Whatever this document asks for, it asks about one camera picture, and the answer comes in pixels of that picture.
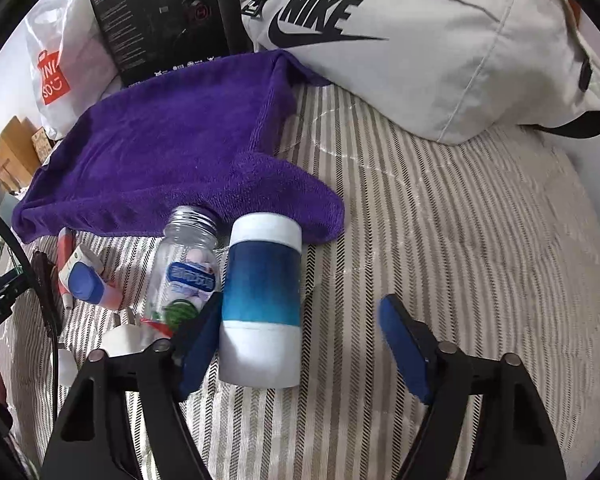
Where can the clear plastic candy bottle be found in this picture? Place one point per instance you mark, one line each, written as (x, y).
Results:
(185, 272)

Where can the purple towel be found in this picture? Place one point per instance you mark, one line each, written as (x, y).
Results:
(206, 135)

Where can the white USB charger plug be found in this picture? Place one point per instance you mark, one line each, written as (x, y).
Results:
(128, 337)

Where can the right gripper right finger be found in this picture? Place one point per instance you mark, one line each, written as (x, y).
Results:
(412, 345)

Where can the striped bed cover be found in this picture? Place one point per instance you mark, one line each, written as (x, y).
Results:
(492, 243)

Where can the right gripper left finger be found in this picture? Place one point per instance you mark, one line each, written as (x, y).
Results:
(195, 343)

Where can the blue white cylindrical bottle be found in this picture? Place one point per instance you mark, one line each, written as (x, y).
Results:
(260, 334)

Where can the decorated brown book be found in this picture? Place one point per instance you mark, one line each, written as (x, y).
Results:
(42, 145)

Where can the grey Nike bag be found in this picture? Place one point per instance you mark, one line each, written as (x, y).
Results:
(444, 70)

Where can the wooden furniture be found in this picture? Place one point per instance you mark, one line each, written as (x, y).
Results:
(18, 158)

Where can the pink container blue cap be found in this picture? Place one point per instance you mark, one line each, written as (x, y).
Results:
(82, 276)

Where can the white Miniso shopping bag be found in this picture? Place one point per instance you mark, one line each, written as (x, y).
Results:
(70, 66)

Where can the black headset box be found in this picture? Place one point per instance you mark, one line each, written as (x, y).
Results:
(147, 38)

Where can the pink white pen tube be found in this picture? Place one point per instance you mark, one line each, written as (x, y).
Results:
(64, 252)

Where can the small white round jar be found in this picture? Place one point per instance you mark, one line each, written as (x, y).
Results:
(67, 368)

